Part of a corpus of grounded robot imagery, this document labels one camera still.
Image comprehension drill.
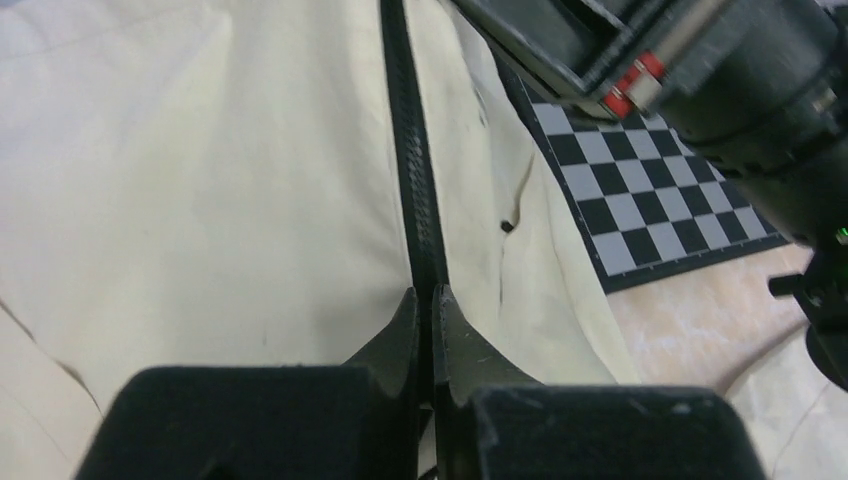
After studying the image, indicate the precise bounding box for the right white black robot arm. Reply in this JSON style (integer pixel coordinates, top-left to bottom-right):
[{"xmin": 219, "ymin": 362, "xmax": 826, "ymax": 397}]
[{"xmin": 457, "ymin": 1, "xmax": 847, "ymax": 387}]

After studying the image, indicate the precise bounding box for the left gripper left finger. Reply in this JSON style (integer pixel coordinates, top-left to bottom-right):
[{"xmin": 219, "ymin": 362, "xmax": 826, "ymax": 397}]
[{"xmin": 77, "ymin": 290, "xmax": 420, "ymax": 479}]

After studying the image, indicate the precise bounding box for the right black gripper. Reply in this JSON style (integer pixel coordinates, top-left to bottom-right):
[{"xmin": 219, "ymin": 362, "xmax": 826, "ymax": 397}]
[{"xmin": 454, "ymin": 0, "xmax": 730, "ymax": 120}]

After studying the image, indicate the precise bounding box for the cream zip-up jacket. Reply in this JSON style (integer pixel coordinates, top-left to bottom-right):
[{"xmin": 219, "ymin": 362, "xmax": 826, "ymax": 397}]
[{"xmin": 0, "ymin": 0, "xmax": 848, "ymax": 480}]

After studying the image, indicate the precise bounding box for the black white checkerboard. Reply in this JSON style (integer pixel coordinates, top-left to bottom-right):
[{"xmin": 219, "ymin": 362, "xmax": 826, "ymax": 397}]
[{"xmin": 496, "ymin": 60, "xmax": 787, "ymax": 293}]

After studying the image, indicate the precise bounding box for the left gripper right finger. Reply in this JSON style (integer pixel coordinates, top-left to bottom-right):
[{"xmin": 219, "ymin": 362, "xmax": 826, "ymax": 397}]
[{"xmin": 431, "ymin": 285, "xmax": 765, "ymax": 479}]

